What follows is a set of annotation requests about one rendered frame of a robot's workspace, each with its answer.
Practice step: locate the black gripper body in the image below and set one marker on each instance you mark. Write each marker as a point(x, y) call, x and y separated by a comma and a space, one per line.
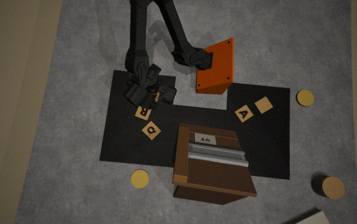
point(168, 93)

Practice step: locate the white paper ticket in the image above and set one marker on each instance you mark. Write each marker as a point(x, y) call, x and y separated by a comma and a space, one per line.
point(202, 138)

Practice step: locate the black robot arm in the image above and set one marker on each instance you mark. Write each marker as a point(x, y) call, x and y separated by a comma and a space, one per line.
point(137, 59)

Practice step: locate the yellow round disc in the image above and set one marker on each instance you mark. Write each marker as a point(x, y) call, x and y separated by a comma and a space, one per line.
point(140, 179)
point(304, 98)

